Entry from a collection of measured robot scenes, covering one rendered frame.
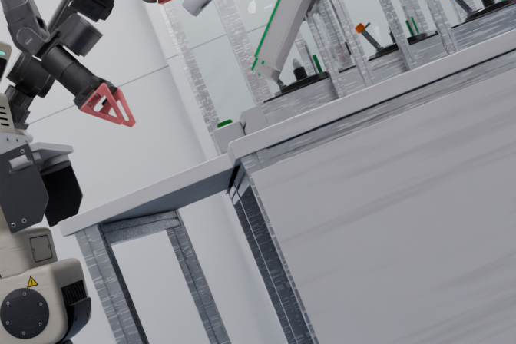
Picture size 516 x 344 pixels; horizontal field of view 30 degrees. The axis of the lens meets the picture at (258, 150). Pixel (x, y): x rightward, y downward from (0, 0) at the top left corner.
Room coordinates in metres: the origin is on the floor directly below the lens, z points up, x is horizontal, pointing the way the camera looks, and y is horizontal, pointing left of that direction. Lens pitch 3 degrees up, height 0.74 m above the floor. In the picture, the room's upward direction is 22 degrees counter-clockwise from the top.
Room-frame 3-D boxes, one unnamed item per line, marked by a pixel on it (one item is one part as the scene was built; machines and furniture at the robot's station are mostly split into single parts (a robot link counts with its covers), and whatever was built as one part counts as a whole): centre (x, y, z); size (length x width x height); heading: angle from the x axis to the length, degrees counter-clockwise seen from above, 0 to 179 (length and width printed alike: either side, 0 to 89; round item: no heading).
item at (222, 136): (2.39, 0.06, 0.93); 0.21 x 0.07 x 0.06; 4
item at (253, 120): (2.59, 0.01, 0.91); 0.89 x 0.06 x 0.11; 4
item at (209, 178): (2.20, 0.01, 0.84); 0.90 x 0.70 x 0.03; 176
